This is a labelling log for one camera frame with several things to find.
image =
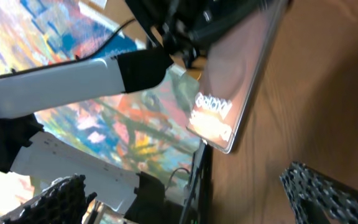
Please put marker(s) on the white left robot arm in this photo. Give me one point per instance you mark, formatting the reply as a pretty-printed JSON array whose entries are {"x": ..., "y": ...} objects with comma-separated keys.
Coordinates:
[{"x": 27, "y": 149}]

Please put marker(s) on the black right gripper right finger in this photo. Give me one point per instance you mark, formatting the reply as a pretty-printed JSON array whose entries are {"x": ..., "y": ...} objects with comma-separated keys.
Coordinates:
[{"x": 317, "y": 198}]

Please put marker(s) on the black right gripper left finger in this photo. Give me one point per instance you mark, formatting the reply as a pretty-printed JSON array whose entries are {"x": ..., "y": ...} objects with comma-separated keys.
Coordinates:
[{"x": 64, "y": 202}]

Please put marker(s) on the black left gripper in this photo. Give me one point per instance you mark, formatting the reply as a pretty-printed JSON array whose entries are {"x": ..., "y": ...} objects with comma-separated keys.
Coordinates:
[{"x": 189, "y": 27}]

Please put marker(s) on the Samsung Galaxy smartphone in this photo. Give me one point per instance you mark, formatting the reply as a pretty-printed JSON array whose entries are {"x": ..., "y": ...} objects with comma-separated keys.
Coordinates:
[{"x": 235, "y": 64}]

